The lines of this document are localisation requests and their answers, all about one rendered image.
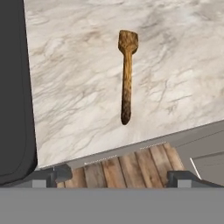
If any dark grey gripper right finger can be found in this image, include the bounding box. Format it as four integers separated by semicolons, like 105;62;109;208
166;170;224;189

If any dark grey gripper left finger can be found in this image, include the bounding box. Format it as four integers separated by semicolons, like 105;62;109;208
10;164;74;189

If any brown wooden spatula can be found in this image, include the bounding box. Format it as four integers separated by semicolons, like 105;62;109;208
117;29;139;126

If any grey cupboard door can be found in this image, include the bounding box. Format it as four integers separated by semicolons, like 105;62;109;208
191;151;224;187

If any grey drawer front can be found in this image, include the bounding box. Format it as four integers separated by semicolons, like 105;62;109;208
172;129;224;161

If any dark grey stove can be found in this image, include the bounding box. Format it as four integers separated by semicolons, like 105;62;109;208
0;0;39;186

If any white cupboard door handle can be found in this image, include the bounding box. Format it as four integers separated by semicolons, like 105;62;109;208
189;157;202;180

